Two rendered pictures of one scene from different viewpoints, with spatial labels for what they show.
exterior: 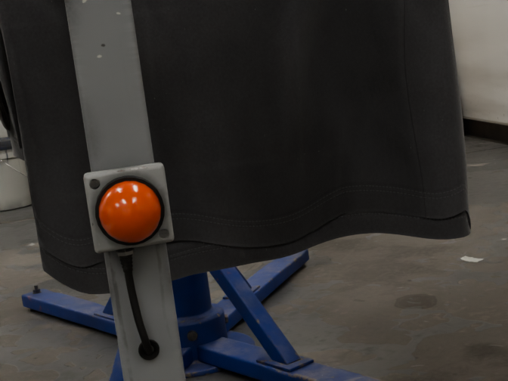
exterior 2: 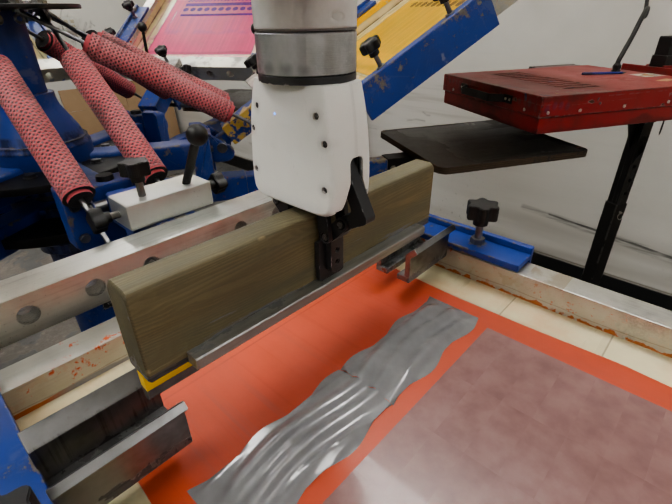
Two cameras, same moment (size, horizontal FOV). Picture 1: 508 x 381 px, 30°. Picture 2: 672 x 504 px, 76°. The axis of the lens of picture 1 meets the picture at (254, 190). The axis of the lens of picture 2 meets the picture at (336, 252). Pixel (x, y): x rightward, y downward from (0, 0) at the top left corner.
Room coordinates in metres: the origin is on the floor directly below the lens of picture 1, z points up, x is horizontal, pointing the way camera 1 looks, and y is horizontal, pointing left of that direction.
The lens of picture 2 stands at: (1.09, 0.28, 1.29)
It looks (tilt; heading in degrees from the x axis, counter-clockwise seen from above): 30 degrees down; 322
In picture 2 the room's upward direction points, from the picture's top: 1 degrees counter-clockwise
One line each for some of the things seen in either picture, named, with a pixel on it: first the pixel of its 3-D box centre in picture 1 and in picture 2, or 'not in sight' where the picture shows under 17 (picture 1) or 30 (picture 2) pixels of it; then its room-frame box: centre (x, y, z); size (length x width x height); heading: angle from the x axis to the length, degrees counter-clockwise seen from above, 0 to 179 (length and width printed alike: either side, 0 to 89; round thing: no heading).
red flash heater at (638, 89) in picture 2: not in sight; (571, 93); (1.71, -1.12, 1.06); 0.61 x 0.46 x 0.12; 68
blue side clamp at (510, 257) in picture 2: not in sight; (426, 241); (1.46, -0.19, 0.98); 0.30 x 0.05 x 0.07; 8
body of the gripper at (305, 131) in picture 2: not in sight; (310, 133); (1.38, 0.08, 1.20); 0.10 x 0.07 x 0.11; 8
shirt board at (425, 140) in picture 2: not in sight; (334, 169); (1.98, -0.42, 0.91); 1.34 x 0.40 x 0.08; 68
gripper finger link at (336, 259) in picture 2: not in sight; (338, 246); (1.35, 0.07, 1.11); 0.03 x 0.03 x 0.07; 8
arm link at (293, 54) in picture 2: not in sight; (300, 50); (1.39, 0.08, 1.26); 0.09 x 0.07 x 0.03; 8
